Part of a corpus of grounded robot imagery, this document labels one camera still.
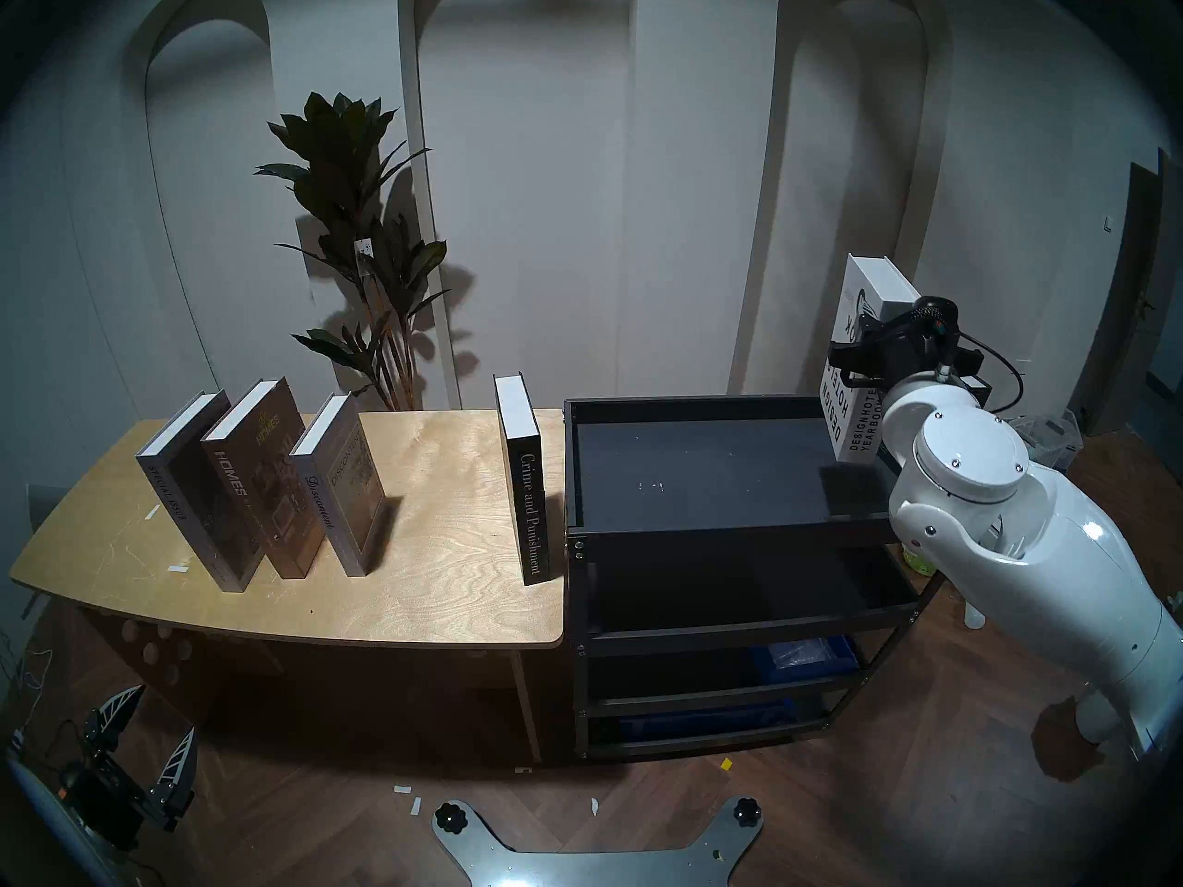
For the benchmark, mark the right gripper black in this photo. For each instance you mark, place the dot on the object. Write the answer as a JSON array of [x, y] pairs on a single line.
[[924, 340]]

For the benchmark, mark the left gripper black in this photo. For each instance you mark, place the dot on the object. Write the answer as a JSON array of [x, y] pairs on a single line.
[[106, 802]]

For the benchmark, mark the white Designhotels Yearbook book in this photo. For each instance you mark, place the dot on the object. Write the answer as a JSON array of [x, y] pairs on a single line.
[[864, 414]]

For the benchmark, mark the black Century book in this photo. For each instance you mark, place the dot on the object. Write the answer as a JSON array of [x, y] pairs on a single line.
[[976, 388]]

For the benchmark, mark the grey Discontent book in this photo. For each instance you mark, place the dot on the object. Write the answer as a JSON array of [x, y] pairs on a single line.
[[337, 488]]

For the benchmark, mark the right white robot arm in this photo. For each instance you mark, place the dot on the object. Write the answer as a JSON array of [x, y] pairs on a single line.
[[1017, 525]]

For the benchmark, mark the black metal shelf cart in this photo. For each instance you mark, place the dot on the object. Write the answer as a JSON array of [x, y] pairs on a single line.
[[721, 469]]

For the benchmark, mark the wooden display table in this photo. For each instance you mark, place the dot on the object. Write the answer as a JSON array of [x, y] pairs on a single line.
[[102, 525]]

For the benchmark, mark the green plastic bag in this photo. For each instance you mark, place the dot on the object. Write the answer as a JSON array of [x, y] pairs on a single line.
[[915, 557]]

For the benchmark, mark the grey Special Issue book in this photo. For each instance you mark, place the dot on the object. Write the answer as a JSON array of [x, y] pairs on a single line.
[[199, 506]]

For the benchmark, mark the small white bottle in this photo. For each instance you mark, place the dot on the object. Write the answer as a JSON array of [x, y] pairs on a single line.
[[975, 617]]

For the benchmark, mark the dark door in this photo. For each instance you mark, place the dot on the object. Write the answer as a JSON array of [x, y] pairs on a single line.
[[1137, 303]]

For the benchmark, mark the brown Homes book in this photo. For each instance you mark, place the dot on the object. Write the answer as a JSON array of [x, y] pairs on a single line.
[[259, 479]]

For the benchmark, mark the blue plastic bin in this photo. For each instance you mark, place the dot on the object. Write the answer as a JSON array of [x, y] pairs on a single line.
[[707, 721], [804, 656]]

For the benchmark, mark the black Crime and Punishment book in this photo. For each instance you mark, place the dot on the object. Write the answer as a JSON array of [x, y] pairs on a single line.
[[527, 488]]

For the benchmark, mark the tall green potted plant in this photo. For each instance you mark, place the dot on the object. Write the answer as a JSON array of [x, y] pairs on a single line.
[[342, 164]]

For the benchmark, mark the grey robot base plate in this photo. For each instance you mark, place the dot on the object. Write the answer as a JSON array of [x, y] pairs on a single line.
[[591, 857]]

